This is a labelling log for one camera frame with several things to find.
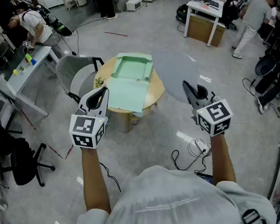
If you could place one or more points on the black office chair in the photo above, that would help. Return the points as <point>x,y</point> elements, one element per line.
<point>20,158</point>

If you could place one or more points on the black backpack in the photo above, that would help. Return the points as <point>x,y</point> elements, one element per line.
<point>56,23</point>

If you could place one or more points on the green cardboard box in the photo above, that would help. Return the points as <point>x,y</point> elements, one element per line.
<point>128,95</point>

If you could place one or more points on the person's left forearm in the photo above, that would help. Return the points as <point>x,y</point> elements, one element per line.
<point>93,178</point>

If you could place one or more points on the black device with blue label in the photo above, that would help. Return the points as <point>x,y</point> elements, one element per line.
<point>208,178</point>

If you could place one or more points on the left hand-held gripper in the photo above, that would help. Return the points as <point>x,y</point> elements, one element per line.
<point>84,129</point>

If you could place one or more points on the round wooden table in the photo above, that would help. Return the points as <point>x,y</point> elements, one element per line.
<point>156,87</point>

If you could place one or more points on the long white desk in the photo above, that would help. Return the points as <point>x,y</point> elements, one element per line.
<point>26,73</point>

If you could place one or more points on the black floor bag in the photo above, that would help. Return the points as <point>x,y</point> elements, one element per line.
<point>181,12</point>

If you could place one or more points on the person's white t-shirt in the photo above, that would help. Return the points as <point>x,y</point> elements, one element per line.
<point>164,205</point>

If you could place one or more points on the blue cup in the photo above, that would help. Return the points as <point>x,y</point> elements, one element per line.
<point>33,62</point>

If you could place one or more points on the small potted plant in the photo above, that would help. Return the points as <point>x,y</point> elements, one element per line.
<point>98,81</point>

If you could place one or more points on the grey armchair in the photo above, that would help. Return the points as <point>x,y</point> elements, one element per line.
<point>68,69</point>

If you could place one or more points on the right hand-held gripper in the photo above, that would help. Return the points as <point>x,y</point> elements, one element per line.
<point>215,118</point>

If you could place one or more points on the yellow toy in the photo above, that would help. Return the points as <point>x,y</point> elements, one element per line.
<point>15,72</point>

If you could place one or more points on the person's right forearm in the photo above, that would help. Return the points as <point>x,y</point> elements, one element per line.
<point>222,160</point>

